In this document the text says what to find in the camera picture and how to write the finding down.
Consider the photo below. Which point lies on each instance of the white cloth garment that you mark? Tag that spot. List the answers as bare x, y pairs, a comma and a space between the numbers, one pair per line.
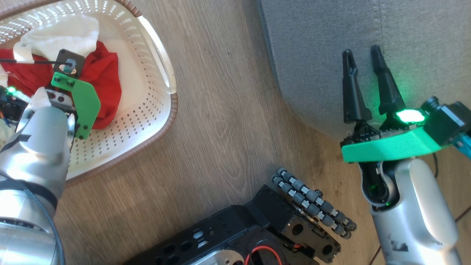
59, 36

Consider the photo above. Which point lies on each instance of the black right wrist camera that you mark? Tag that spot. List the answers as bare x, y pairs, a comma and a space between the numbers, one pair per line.
445, 121

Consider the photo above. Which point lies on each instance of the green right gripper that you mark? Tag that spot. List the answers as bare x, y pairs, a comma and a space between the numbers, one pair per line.
390, 147

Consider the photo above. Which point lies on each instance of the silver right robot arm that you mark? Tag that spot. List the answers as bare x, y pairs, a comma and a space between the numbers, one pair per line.
415, 213

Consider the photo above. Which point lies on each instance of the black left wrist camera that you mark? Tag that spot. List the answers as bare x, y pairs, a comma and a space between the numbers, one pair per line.
68, 60

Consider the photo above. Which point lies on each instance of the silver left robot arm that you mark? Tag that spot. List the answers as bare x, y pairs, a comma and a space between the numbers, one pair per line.
33, 154

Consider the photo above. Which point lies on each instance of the white brown-rimmed laundry basket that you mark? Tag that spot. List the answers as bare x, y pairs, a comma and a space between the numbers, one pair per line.
147, 121

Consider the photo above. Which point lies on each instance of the grey roller mecanum wheel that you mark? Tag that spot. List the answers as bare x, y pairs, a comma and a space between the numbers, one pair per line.
312, 197

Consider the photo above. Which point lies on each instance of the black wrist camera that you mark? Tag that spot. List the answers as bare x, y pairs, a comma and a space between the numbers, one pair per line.
445, 121
68, 60

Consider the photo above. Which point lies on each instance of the grey fabric sofa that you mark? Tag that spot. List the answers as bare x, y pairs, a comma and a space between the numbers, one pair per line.
312, 55

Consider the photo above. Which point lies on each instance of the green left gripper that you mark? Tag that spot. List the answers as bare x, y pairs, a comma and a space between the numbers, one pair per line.
86, 106

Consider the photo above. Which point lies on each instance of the red and white clothes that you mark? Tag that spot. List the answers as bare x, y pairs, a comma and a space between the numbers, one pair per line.
106, 81

